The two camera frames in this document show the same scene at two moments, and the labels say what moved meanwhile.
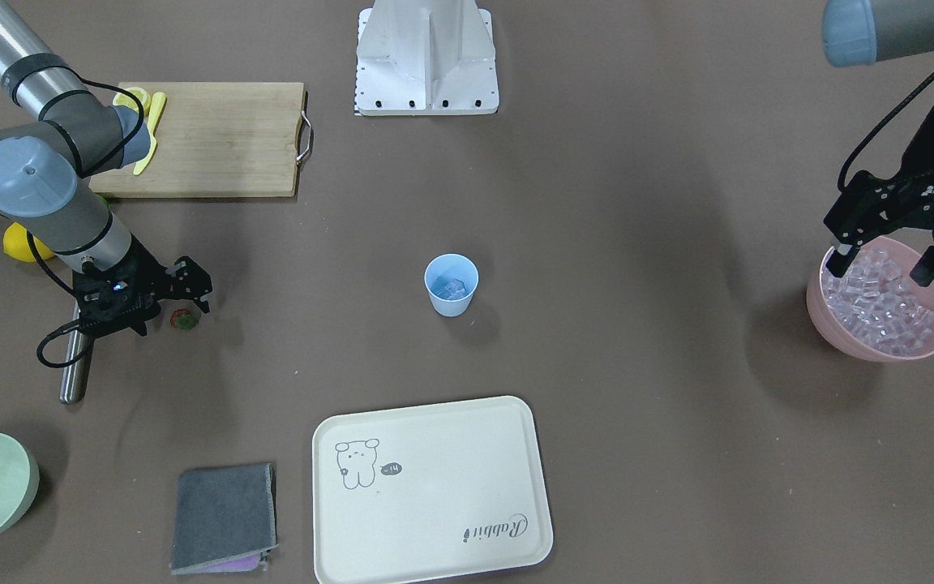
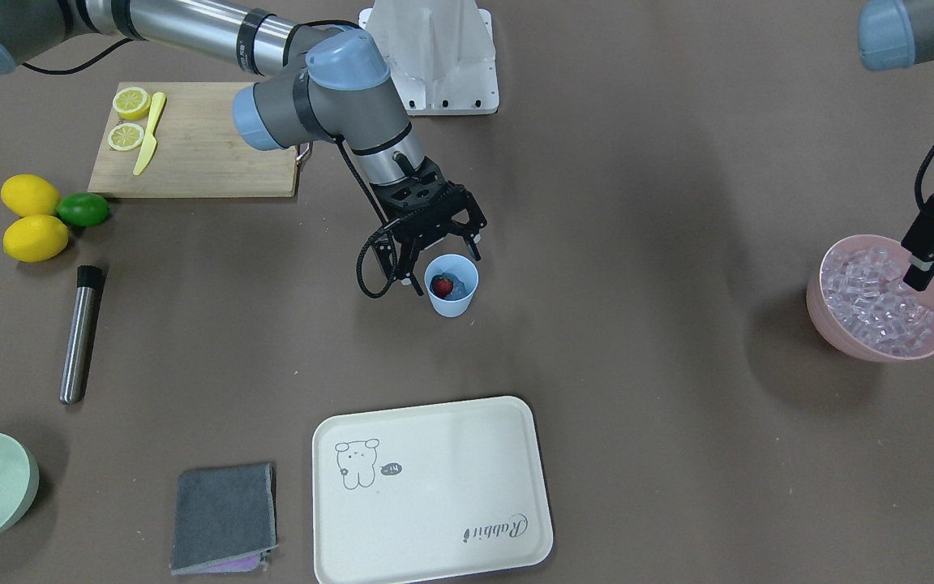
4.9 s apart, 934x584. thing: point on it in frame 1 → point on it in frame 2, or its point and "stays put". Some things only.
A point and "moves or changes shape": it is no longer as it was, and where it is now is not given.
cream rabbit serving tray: [429, 491] stays put
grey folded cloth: [224, 518] stays put
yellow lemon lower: [16, 244] stays put
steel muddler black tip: [77, 365] moves or changes shape
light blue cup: [451, 279] stays put
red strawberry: [182, 319] → [441, 285]
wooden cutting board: [216, 139] stays put
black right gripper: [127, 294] → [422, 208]
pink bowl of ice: [876, 309] stays put
